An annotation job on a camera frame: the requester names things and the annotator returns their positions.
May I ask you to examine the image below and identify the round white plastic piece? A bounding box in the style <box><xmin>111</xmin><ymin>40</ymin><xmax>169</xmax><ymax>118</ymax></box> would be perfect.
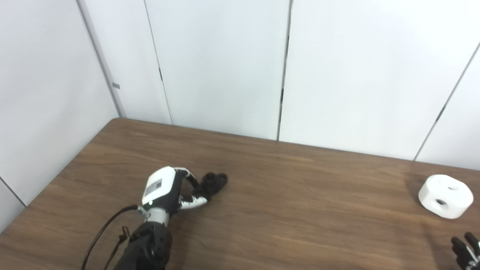
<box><xmin>418</xmin><ymin>174</ymin><xmax>474</xmax><ymax>219</ymax></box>

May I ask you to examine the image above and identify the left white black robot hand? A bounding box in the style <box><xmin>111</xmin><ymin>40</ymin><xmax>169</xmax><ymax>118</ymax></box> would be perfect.
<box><xmin>141</xmin><ymin>166</ymin><xmax>209</xmax><ymax>218</ymax></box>

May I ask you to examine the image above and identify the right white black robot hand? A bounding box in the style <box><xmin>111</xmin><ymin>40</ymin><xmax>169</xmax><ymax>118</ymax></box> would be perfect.
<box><xmin>451</xmin><ymin>232</ymin><xmax>480</xmax><ymax>270</ymax></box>

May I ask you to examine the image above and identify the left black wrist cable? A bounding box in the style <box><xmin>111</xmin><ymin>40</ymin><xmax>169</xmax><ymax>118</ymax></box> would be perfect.
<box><xmin>81</xmin><ymin>204</ymin><xmax>149</xmax><ymax>270</ymax></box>

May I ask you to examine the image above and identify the black plastic holder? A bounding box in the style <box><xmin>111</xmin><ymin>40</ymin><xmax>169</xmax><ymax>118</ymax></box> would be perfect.
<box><xmin>202</xmin><ymin>172</ymin><xmax>228</xmax><ymax>197</ymax></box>

